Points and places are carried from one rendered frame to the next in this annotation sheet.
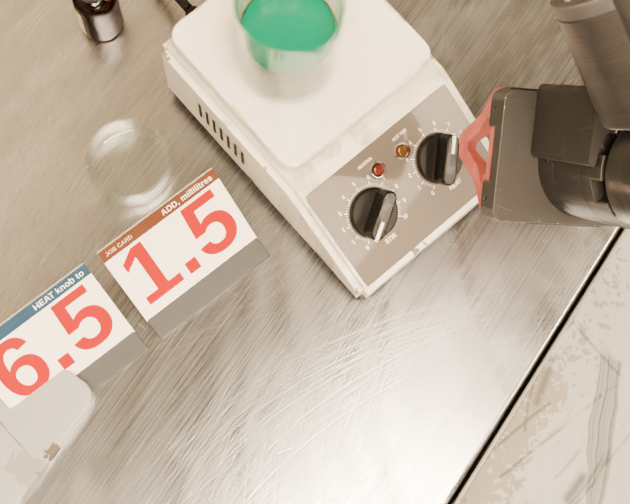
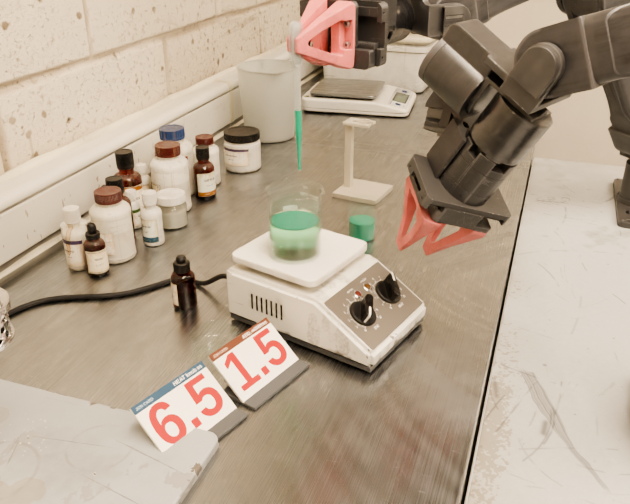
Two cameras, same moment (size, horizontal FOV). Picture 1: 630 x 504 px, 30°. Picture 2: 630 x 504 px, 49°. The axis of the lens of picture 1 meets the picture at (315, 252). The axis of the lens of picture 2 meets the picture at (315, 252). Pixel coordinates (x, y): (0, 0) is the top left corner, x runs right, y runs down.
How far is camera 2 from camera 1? 52 cm
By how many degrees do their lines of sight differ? 48
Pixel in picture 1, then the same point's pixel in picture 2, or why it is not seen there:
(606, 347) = (520, 368)
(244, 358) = (310, 409)
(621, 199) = (485, 138)
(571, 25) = (430, 62)
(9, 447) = (165, 471)
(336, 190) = (339, 301)
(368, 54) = (335, 246)
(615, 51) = (453, 59)
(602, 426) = (541, 399)
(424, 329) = (413, 379)
